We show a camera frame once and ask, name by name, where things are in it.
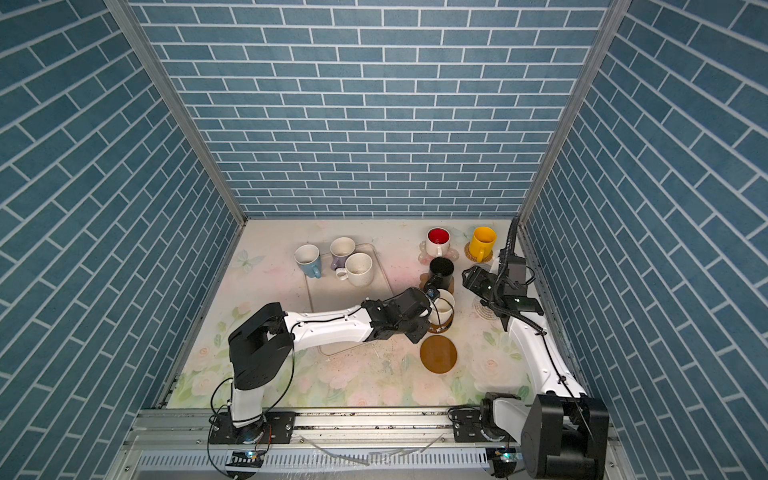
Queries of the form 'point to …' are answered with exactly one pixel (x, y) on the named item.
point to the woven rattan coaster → (467, 252)
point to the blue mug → (308, 257)
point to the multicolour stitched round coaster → (485, 312)
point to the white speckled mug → (359, 270)
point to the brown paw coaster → (424, 277)
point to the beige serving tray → (328, 293)
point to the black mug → (440, 271)
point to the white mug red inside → (438, 241)
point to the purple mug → (340, 249)
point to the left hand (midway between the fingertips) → (433, 326)
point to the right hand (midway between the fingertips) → (474, 276)
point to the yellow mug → (482, 242)
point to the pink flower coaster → (425, 258)
